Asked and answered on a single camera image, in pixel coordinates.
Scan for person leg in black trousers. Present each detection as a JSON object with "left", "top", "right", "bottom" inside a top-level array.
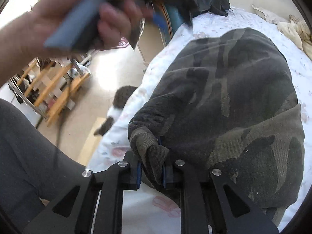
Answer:
[{"left": 1, "top": 100, "right": 85, "bottom": 232}]

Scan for person left hand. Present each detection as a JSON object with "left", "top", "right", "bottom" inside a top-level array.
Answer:
[{"left": 27, "top": 0, "right": 153, "bottom": 58}]

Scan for camouflage cargo pants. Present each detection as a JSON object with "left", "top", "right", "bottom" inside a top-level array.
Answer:
[{"left": 128, "top": 28, "right": 305, "bottom": 224}]

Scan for wooden bedside cabinet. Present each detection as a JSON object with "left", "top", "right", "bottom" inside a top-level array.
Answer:
[{"left": 137, "top": 0, "right": 183, "bottom": 66}]

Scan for person left forearm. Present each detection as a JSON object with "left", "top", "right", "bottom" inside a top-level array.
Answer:
[{"left": 1, "top": 12, "right": 52, "bottom": 85}]

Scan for white floral bed sheet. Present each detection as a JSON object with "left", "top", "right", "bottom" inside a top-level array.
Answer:
[{"left": 87, "top": 8, "right": 311, "bottom": 233}]

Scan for grey white cat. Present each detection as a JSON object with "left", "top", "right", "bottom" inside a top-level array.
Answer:
[{"left": 93, "top": 86, "right": 137, "bottom": 136}]

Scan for wooden chair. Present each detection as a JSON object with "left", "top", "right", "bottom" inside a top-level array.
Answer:
[{"left": 7, "top": 58, "right": 91, "bottom": 126}]

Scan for beige crumpled duvet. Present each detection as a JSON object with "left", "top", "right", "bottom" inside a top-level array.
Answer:
[{"left": 252, "top": 4, "right": 311, "bottom": 59}]

